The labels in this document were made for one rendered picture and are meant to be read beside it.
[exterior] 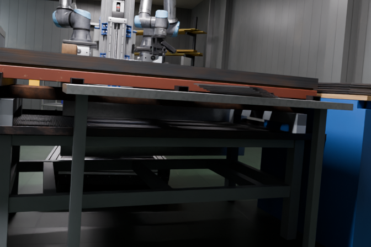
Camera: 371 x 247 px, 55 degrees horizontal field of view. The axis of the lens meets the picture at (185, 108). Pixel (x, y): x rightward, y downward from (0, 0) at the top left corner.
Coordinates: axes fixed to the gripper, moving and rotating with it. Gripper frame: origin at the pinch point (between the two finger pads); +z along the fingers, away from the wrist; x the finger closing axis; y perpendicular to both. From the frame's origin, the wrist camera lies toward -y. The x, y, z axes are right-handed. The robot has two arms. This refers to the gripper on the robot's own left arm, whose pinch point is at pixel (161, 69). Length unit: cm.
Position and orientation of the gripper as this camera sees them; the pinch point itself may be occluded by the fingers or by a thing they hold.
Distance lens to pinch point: 223.7
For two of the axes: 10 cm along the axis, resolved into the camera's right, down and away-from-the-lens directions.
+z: -0.7, 10.0, 0.5
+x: 3.7, 0.7, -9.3
